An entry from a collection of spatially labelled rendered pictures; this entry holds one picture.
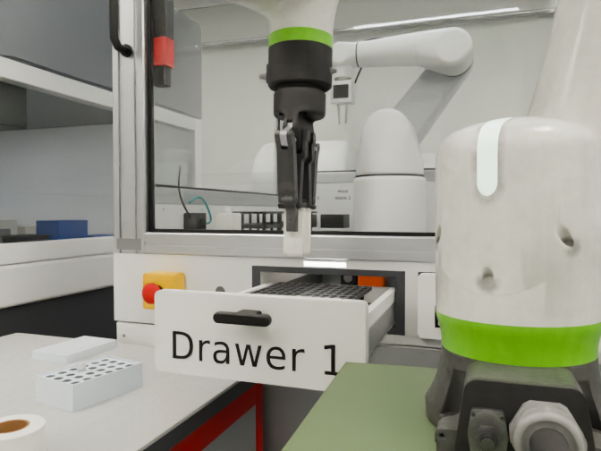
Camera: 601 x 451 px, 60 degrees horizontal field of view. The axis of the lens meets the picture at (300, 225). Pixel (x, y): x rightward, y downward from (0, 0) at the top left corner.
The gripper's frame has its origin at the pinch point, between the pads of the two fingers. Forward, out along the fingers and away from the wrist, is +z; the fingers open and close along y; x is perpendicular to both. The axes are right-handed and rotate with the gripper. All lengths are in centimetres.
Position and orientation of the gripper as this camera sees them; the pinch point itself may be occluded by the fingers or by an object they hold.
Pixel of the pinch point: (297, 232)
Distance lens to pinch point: 75.1
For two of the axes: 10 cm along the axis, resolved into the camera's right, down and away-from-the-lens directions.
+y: -3.3, 0.1, -9.4
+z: -0.2, 10.0, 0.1
